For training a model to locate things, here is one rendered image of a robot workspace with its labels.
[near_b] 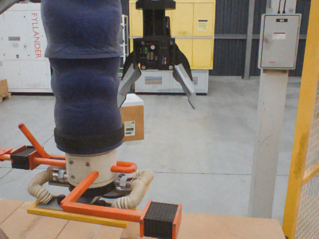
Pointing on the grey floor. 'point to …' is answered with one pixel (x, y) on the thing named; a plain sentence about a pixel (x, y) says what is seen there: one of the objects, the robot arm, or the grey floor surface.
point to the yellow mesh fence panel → (304, 135)
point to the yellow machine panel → (193, 28)
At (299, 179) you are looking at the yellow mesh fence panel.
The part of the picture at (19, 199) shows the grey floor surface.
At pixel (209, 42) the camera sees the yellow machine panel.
